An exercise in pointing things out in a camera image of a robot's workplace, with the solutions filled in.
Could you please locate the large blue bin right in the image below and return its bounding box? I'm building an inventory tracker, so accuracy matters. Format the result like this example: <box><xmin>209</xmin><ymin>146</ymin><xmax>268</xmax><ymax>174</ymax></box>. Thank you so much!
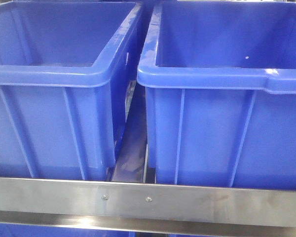
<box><xmin>138</xmin><ymin>1</ymin><xmax>296</xmax><ymax>190</ymax></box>

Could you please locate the large blue bin left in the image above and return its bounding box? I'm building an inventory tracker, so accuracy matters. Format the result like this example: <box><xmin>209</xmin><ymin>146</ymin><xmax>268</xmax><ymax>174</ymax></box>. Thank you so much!
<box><xmin>0</xmin><ymin>0</ymin><xmax>143</xmax><ymax>181</ymax></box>

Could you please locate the steel shelf front rail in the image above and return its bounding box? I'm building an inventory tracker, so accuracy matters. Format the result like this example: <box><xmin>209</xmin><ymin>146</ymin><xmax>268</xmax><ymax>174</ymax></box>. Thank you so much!
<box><xmin>0</xmin><ymin>177</ymin><xmax>296</xmax><ymax>237</ymax></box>

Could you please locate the large blue bin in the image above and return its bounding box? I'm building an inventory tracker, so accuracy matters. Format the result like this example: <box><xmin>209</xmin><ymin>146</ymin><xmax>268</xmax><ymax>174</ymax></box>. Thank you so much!
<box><xmin>138</xmin><ymin>1</ymin><xmax>296</xmax><ymax>190</ymax></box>
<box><xmin>0</xmin><ymin>0</ymin><xmax>143</xmax><ymax>181</ymax></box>

